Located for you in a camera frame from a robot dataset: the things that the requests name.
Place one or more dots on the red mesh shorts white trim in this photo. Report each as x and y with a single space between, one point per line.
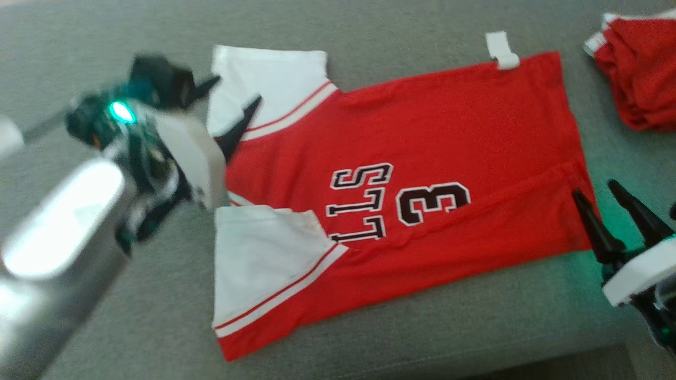
644 68

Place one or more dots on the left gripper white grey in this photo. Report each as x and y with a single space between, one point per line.
190 158

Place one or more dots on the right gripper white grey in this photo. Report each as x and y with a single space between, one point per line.
641 274

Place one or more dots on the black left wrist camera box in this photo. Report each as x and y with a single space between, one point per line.
161 79

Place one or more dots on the left robot arm silver white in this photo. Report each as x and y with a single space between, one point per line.
53 237

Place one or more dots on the red white numbered jersey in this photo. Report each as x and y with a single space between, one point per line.
422 132

